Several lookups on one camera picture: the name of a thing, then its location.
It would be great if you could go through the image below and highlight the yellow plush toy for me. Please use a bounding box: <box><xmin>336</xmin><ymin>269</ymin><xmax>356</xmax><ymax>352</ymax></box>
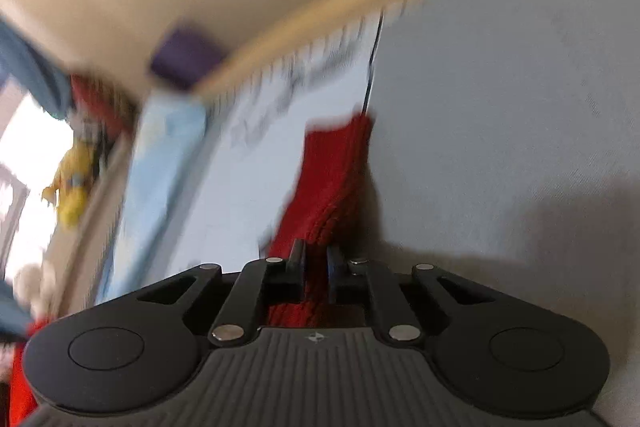
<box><xmin>42</xmin><ymin>139</ymin><xmax>97</xmax><ymax>228</ymax></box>

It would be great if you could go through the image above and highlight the red knit sweater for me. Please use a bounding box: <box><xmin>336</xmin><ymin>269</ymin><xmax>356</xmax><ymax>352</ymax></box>
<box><xmin>260</xmin><ymin>111</ymin><xmax>376</xmax><ymax>330</ymax></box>

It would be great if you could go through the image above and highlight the purple box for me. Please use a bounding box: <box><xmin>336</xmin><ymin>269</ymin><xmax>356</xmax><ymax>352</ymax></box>
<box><xmin>150</xmin><ymin>24</ymin><xmax>229</xmax><ymax>90</ymax></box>

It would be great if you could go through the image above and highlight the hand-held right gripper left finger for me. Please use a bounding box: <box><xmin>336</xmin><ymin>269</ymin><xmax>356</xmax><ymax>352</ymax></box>
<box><xmin>95</xmin><ymin>239</ymin><xmax>307</xmax><ymax>349</ymax></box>

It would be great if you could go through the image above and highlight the wooden bed frame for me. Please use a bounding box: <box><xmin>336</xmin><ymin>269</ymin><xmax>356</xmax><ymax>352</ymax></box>
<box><xmin>192</xmin><ymin>0</ymin><xmax>640</xmax><ymax>100</ymax></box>

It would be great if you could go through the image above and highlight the red cloth pile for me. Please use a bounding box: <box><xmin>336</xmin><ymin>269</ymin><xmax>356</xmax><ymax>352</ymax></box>
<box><xmin>9</xmin><ymin>316</ymin><xmax>51</xmax><ymax>427</ymax></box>

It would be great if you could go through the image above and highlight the white plush toy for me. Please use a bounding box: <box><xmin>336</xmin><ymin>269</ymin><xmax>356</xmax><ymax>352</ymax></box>
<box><xmin>12</xmin><ymin>261</ymin><xmax>62</xmax><ymax>319</ymax></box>

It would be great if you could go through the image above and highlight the blue cloth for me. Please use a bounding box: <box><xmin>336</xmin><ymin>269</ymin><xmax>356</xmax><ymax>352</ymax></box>
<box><xmin>0</xmin><ymin>281</ymin><xmax>32</xmax><ymax>339</ymax></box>
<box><xmin>0</xmin><ymin>17</ymin><xmax>72</xmax><ymax>118</ymax></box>

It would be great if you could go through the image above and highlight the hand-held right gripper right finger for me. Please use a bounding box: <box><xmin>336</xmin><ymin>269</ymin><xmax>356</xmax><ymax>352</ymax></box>
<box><xmin>326</xmin><ymin>244</ymin><xmax>546</xmax><ymax>349</ymax></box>

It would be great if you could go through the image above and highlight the grey bed sheet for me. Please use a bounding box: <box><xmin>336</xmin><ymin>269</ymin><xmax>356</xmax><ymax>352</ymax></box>
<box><xmin>367</xmin><ymin>0</ymin><xmax>640</xmax><ymax>427</ymax></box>

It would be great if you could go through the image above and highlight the light blue pillow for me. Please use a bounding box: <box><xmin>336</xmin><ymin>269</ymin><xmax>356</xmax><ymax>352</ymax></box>
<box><xmin>95</xmin><ymin>94</ymin><xmax>209</xmax><ymax>308</ymax></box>

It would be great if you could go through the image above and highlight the white printed bed sheet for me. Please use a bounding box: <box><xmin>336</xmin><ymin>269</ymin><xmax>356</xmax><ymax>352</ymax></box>
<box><xmin>107</xmin><ymin>9</ymin><xmax>385</xmax><ymax>298</ymax></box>

